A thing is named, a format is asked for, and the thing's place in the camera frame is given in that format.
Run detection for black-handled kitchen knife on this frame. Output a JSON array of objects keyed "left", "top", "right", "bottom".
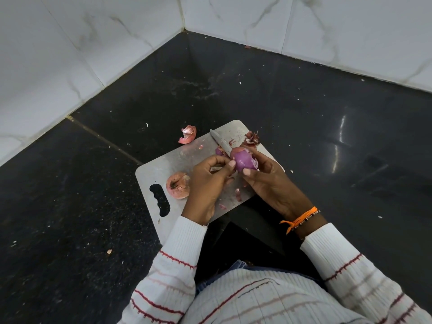
[{"left": 209, "top": 128, "right": 234, "bottom": 158}]

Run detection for red onion with dry roots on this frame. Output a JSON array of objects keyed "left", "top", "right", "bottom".
[{"left": 166, "top": 171, "right": 191, "bottom": 199}]

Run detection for person's left forearm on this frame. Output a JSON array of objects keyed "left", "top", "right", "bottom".
[{"left": 118, "top": 216, "right": 208, "bottom": 324}]

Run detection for person's right forearm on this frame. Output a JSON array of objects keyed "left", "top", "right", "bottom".
[{"left": 292, "top": 207, "right": 432, "bottom": 324}]

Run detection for steel cutting board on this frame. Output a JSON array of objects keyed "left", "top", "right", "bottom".
[{"left": 135, "top": 120, "right": 285, "bottom": 245}]

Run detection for orange thread wristband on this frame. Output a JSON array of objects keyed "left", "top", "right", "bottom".
[{"left": 279, "top": 207, "right": 319, "bottom": 235}]

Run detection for person's left hand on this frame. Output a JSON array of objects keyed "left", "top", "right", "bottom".
[{"left": 181, "top": 154, "right": 237, "bottom": 227}]

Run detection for onion peel piece off board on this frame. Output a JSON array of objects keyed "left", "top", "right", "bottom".
[{"left": 178, "top": 124, "right": 197, "bottom": 144}]

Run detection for white striped sweater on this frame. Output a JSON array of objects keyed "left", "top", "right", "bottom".
[{"left": 180, "top": 268, "right": 369, "bottom": 324}]

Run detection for person's right hand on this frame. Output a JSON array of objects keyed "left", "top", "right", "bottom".
[{"left": 240, "top": 144, "right": 315, "bottom": 222}]

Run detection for beaded bracelet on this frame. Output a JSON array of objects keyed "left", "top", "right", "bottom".
[{"left": 293, "top": 210, "right": 321, "bottom": 232}]

